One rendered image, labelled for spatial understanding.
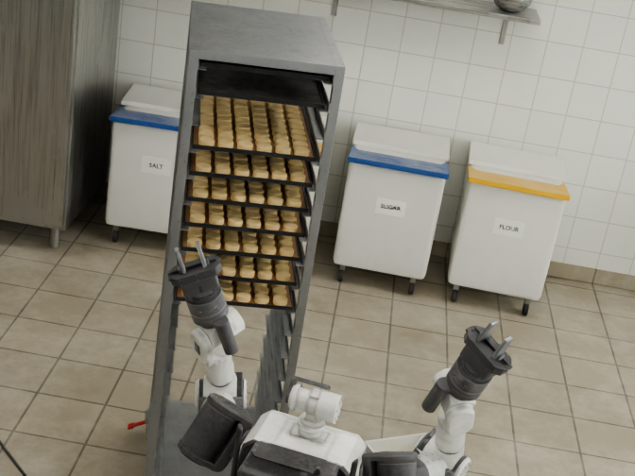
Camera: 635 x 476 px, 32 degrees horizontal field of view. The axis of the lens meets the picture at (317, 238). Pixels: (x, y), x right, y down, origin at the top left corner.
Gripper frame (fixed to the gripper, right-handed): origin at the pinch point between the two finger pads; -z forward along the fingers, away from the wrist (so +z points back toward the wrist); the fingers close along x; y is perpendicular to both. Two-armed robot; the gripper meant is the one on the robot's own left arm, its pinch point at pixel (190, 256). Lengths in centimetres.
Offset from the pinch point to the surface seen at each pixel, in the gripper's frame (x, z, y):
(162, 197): -19, 175, -312
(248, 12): 39, 16, -154
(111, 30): -19, 102, -378
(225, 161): 16, 42, -107
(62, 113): -52, 109, -311
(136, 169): -27, 157, -318
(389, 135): 113, 184, -318
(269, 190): 27, 57, -104
